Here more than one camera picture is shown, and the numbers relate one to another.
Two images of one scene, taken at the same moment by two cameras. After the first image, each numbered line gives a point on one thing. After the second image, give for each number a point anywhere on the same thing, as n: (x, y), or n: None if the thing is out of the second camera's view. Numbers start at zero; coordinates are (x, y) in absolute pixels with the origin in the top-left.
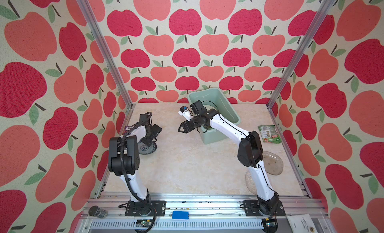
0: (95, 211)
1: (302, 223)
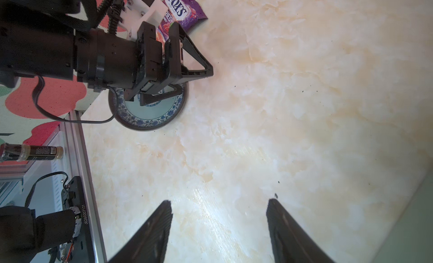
0: (20, 152)
1: None
